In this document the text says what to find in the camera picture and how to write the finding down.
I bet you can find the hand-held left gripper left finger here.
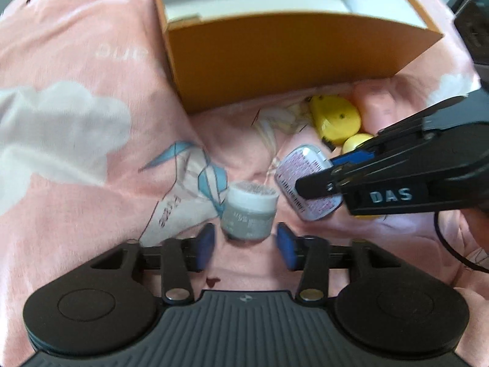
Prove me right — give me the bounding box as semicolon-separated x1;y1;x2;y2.
86;223;216;305

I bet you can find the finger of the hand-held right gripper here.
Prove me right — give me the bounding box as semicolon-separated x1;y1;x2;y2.
295;152;383;200
329;97;469;168

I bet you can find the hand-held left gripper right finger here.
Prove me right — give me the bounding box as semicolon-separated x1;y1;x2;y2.
276;223;402;303

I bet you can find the yellow bottle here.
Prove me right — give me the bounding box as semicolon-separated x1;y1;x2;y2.
341;132;383;221

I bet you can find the small pink printed tin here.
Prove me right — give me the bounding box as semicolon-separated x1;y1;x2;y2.
274;144;345;222

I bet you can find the yellow round case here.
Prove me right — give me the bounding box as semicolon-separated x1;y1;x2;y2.
309;95;362;146

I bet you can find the grey cream jar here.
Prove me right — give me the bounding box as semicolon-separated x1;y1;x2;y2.
220;181;280;243

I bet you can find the pink bottle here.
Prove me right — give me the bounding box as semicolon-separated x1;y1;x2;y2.
353;80;425;136

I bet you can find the orange cardboard box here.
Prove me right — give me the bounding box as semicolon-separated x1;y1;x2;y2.
152;0;446;115

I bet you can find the black wardrobe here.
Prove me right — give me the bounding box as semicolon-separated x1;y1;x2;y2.
453;0;489;67

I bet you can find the pink printed blanket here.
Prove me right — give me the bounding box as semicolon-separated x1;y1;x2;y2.
0;0;489;367

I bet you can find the black cable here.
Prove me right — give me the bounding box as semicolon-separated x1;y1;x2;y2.
435;209;489;273

